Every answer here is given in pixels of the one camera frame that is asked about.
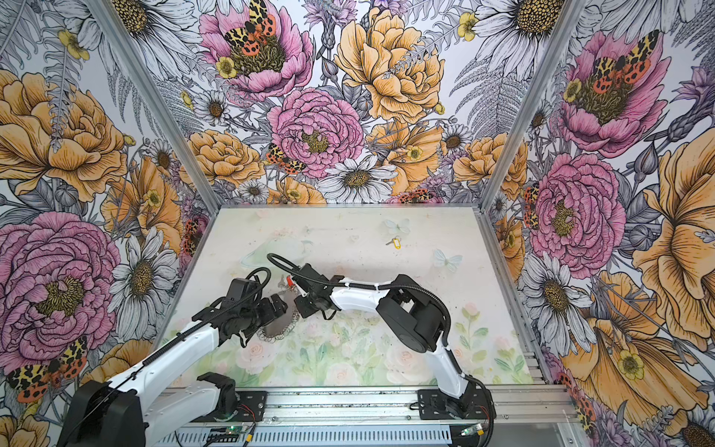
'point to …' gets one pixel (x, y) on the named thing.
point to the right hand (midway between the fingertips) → (305, 312)
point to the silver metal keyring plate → (285, 324)
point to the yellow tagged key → (397, 242)
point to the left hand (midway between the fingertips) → (275, 321)
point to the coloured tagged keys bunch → (288, 284)
